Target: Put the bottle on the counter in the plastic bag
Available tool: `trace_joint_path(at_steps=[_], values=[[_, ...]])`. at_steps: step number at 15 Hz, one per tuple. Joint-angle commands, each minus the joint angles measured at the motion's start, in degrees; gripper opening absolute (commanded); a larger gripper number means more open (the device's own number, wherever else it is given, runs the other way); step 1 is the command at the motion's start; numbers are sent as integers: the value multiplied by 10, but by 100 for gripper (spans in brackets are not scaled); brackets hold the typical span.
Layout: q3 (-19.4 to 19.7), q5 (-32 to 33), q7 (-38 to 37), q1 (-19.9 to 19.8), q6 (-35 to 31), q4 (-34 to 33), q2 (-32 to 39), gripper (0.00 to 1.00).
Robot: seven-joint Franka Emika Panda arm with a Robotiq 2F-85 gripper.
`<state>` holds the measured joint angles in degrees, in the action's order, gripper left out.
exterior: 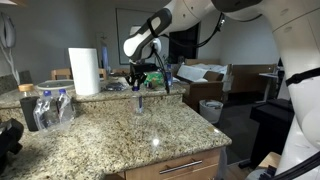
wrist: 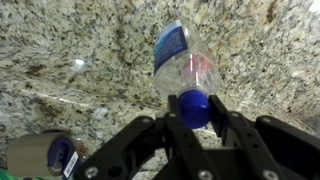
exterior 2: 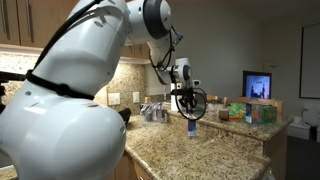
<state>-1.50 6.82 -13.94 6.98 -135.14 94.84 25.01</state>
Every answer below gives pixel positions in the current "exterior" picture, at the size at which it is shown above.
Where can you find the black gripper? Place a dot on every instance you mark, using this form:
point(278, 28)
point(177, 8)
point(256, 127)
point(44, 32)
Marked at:
point(142, 68)

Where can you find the clear bottle blue red label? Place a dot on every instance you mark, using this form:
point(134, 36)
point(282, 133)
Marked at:
point(139, 103)

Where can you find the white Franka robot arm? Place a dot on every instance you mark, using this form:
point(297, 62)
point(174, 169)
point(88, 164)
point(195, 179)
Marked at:
point(300, 33)

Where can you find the water bottle blue label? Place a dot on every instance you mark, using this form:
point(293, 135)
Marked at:
point(169, 76)

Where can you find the clear bottle blue cap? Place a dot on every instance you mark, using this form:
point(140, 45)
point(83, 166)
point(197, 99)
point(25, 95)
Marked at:
point(65, 106)
point(46, 110)

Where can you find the green snack box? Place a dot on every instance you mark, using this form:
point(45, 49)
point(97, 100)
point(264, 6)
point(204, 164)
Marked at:
point(154, 79)

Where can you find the crumpled plastic wrapper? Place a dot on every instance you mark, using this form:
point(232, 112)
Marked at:
point(115, 86)

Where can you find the wooden chair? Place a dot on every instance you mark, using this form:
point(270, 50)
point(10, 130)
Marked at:
point(60, 73)
point(103, 73)

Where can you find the blue upright item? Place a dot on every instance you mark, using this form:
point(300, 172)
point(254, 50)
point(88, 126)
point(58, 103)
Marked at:
point(104, 60)

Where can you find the white paper towel roll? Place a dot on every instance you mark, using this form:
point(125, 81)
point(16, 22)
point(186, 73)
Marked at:
point(84, 71)

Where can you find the white crumpled sheet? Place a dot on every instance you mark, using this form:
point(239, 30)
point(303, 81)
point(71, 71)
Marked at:
point(196, 72)

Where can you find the dark window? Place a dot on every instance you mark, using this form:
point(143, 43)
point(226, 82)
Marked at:
point(185, 43)

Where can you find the white trash bin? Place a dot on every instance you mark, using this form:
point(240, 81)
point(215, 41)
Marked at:
point(211, 110)

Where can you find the round grey plate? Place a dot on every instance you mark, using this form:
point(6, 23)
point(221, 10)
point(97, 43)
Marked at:
point(55, 85)

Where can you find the clear plastic water bottles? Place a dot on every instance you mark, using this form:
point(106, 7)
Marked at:
point(53, 113)

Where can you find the wooden drawer front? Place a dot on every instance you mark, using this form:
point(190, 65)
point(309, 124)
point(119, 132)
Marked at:
point(173, 166)

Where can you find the black canister wooden lid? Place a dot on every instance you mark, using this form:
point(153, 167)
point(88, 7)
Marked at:
point(28, 110)

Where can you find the brown wooden cabinet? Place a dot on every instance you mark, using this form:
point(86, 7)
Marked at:
point(248, 78)

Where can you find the small white table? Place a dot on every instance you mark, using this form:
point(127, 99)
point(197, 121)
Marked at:
point(268, 78)

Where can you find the black bulky device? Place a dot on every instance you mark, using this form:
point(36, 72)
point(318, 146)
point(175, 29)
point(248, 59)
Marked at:
point(9, 140)

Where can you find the black side table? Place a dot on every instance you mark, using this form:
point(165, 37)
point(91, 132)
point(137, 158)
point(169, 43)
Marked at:
point(271, 130)

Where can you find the light wooden board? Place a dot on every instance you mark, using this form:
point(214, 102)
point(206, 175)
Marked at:
point(270, 159)

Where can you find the grey wall whiteboard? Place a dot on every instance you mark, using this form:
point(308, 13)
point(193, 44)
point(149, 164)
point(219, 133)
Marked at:
point(126, 33)

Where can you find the white wall phone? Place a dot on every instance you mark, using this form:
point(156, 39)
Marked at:
point(8, 30)

